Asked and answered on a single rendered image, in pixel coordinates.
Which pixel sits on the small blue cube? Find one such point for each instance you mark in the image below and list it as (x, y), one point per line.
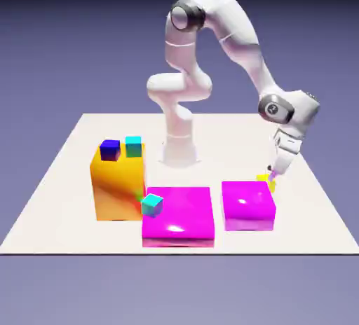
(110, 150)

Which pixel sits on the small yellow cube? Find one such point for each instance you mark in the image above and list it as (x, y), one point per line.
(269, 182)

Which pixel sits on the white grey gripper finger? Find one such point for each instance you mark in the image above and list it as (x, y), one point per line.
(273, 175)

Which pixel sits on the large orange box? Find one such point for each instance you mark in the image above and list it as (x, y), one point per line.
(117, 187)

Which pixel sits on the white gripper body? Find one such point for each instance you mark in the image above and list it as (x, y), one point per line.
(285, 159)

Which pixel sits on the large magenta box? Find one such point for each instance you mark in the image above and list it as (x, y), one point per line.
(248, 204)
(178, 215)

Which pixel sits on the small cyan cube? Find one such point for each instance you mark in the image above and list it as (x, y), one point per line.
(151, 205)
(133, 147)

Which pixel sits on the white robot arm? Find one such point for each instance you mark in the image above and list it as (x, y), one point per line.
(179, 50)

